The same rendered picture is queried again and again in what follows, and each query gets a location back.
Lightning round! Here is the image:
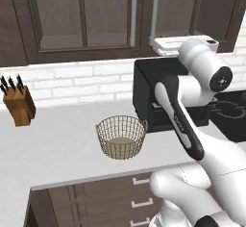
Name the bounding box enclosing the brown drawer front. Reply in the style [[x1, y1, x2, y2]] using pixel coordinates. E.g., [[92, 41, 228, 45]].
[[74, 171, 156, 199], [76, 192, 162, 220], [78, 214, 160, 227]]

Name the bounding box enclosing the brown base cabinet door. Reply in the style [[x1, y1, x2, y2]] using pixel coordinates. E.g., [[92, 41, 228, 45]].
[[28, 185, 78, 227]]

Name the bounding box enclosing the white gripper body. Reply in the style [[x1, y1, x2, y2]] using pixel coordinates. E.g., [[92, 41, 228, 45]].
[[152, 36, 207, 58]]

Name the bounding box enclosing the grey cabinet door handle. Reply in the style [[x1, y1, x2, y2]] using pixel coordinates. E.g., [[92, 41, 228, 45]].
[[129, 0, 138, 48], [148, 0, 160, 47]]

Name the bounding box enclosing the white drawer handle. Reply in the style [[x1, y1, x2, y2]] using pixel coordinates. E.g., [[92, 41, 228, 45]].
[[132, 177, 151, 186], [129, 216, 152, 227], [131, 197, 155, 210]]

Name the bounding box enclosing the dark brown wide cabinet door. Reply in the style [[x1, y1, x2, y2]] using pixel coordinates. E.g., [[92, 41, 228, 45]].
[[9, 0, 142, 65]]

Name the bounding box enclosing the wire mesh basket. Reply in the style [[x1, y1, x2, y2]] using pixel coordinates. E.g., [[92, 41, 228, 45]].
[[95, 114, 149, 161]]

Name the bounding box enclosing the black microwave oven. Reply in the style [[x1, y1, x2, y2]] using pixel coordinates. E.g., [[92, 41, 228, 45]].
[[132, 57, 213, 135]]

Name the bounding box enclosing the black knife handle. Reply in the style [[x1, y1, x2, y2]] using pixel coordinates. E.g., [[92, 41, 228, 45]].
[[0, 74, 10, 96], [7, 75, 17, 92], [15, 73, 26, 94]]

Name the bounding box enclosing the dark brown cabinet side panel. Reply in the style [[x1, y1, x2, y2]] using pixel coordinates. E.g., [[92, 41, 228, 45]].
[[0, 0, 29, 68]]

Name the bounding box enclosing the wooden knife block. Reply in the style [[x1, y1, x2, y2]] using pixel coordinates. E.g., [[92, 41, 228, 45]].
[[2, 85, 37, 128]]

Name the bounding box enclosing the black hob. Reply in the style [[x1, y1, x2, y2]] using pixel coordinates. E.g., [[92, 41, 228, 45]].
[[209, 89, 246, 144]]

